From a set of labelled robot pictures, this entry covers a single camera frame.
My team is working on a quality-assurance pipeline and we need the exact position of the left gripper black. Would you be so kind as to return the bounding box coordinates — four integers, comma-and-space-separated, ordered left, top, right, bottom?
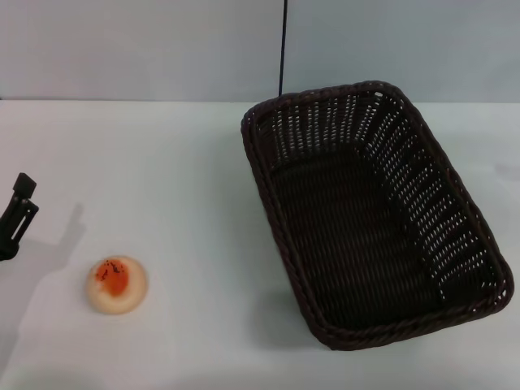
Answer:
0, 171, 41, 262

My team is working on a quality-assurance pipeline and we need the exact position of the dark brown woven basket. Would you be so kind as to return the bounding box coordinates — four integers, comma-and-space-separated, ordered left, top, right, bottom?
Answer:
242, 80, 515, 352

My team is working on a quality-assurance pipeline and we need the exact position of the round bun with orange topping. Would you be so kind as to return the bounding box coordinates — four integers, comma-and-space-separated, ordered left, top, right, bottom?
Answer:
84, 254, 150, 316

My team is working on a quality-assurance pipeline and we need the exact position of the thin black vertical cable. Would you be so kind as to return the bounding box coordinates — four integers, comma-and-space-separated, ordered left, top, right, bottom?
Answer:
277, 0, 288, 98

